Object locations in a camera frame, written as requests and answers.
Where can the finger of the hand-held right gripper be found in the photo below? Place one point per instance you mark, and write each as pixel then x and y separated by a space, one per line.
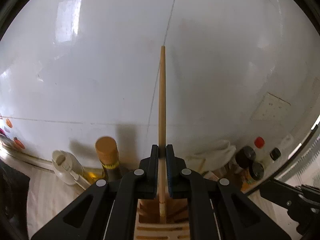
pixel 280 192

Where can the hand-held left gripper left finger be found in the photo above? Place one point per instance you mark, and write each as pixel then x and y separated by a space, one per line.
pixel 152 170

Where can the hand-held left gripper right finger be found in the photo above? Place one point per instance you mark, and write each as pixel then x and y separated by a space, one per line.
pixel 171 172

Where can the beige cylindrical utensil holder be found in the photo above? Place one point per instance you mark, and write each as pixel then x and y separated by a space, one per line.
pixel 162 232

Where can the light wooden chopstick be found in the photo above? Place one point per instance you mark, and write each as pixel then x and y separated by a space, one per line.
pixel 162 100

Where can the small black cap bottle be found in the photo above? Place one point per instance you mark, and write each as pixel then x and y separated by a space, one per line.
pixel 275 153

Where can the dark bottle gold cap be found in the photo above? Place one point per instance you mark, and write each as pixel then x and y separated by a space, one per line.
pixel 106 150

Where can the glass jar dark lid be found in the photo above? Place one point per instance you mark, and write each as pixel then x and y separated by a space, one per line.
pixel 245 156

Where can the glass sliding door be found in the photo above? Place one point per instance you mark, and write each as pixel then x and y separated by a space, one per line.
pixel 307 150

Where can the red cap bottle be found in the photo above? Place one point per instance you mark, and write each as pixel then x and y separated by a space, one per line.
pixel 259 142

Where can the clear oil bottle white cap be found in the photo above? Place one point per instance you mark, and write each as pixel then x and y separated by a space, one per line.
pixel 65 166

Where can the striped cat print tablecloth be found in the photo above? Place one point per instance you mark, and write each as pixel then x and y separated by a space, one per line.
pixel 47 200

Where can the orange fruit sticker green stem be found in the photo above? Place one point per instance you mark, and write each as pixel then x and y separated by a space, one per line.
pixel 18 143

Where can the black gas stove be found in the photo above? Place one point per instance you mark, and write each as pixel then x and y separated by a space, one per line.
pixel 12 195

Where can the small orange fruit sticker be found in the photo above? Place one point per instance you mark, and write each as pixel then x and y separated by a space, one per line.
pixel 8 122

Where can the white wall socket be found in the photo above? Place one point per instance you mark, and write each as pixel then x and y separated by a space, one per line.
pixel 271 106

